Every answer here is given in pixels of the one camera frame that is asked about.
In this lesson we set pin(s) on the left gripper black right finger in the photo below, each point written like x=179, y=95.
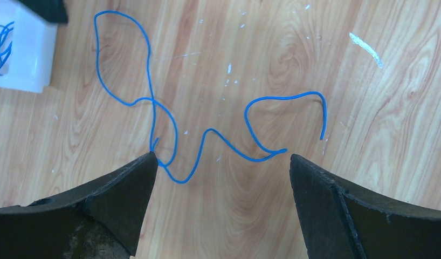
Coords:
x=341, y=219

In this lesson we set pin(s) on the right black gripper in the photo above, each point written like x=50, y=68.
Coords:
x=52, y=11

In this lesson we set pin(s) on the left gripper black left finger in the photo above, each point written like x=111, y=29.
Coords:
x=98, y=219

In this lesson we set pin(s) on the white three-compartment bin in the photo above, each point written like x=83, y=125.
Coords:
x=27, y=44

